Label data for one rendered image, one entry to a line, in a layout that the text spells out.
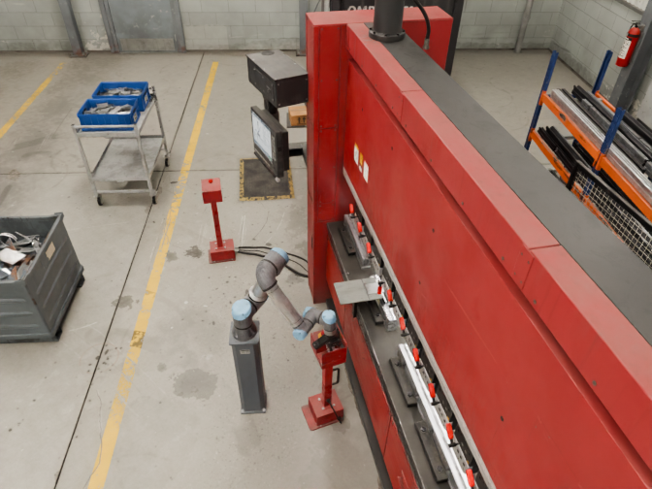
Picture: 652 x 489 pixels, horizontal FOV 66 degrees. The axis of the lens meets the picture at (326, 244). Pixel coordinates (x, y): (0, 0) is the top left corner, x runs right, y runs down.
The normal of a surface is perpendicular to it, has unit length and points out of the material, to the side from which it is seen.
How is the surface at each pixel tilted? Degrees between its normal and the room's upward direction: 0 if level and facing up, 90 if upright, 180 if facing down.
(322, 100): 90
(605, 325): 0
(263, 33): 90
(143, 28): 90
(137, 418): 0
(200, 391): 0
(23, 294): 90
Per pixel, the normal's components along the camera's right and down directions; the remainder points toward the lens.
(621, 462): -0.98, 0.13
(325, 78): 0.22, 0.63
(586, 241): 0.02, -0.76
